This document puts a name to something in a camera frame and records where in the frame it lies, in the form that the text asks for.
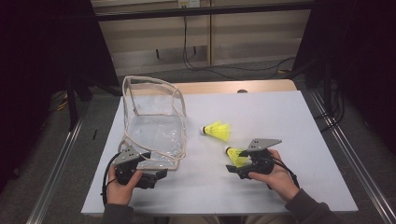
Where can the person's right hand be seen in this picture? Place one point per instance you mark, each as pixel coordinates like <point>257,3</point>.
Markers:
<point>280,180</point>

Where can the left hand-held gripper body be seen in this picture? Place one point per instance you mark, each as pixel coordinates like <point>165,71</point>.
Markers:
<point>128,155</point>

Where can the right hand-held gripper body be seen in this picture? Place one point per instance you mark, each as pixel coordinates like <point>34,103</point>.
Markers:
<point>261,163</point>

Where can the person's left hand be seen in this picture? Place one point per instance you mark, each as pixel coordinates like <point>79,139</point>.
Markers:
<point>119,194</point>

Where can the dark curtain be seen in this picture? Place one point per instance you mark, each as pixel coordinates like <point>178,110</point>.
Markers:
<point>358,46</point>
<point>37,46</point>

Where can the white table board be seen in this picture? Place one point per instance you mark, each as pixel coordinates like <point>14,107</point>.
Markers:
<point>211,199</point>

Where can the black metal stand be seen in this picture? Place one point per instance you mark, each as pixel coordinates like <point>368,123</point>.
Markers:
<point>72,105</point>

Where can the small black floor object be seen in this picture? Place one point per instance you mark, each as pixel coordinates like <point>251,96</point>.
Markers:
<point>94,134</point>

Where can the wooden table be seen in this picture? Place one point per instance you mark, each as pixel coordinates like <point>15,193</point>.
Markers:
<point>233,86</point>

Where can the white wall socket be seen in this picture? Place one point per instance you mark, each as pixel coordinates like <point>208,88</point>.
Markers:
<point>188,3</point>

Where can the metal floor rail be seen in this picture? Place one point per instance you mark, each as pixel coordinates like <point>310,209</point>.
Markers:
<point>355,165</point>
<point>54,171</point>

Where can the black horizontal bar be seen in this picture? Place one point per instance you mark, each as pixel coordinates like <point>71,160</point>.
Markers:
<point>202,11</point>

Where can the clear plastic bag beige trim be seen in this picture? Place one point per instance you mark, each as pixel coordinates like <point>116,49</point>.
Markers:
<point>155,133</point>

